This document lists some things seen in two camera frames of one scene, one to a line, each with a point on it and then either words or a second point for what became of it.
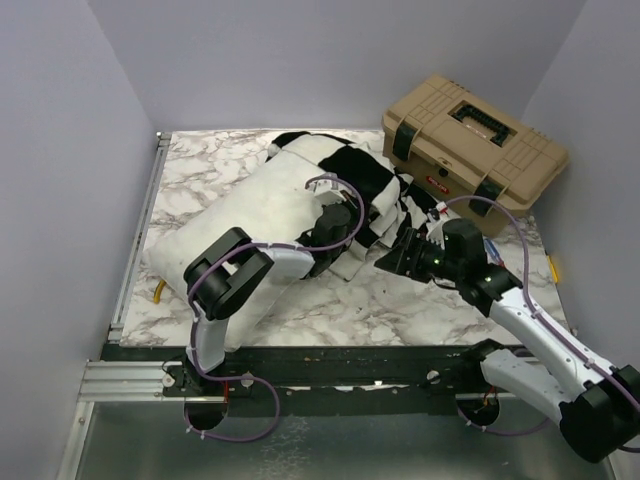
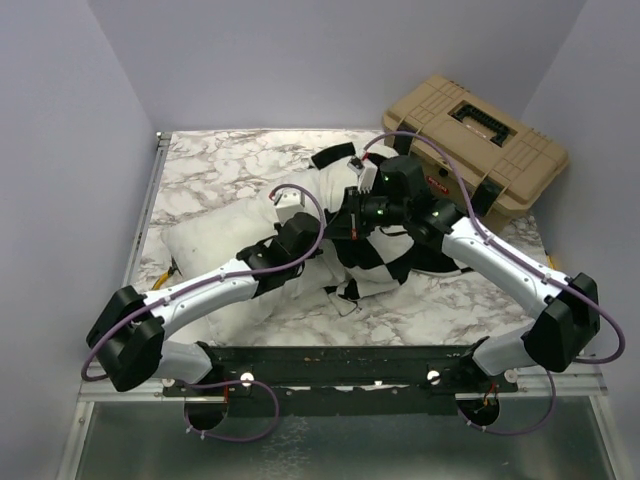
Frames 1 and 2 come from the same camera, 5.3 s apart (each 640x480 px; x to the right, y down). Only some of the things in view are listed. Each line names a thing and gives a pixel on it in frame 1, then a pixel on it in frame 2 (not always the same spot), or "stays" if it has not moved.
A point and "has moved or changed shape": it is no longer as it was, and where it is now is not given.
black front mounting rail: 334,380 stays
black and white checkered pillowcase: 392,204 has moved or changed shape
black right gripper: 396,260 -> 347,224
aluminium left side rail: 139,240 stays
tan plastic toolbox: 474,158 stays
